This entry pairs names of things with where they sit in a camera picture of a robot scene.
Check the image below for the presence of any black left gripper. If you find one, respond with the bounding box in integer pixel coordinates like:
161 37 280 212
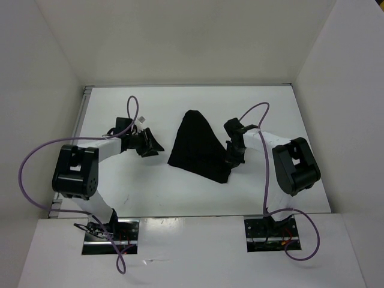
127 127 164 158

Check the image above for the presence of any black skirt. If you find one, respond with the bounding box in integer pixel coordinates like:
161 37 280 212
167 110 231 184

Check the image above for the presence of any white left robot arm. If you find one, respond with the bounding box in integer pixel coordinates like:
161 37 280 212
52 128 164 240

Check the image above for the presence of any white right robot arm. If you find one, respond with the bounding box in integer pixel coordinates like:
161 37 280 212
224 118 321 236

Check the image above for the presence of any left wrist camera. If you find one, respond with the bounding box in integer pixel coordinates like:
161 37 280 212
114 116 146 134

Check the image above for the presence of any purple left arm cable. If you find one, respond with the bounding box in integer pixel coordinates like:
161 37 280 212
18 95 139 275

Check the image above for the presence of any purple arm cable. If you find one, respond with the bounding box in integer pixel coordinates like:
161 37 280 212
18 95 139 275
239 102 320 261

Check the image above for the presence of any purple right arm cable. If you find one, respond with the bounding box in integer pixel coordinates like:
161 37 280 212
239 102 320 261

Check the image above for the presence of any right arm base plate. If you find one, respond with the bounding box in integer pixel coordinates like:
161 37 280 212
244 216 301 253

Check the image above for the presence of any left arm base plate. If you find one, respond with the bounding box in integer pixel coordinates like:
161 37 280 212
74 218 140 256

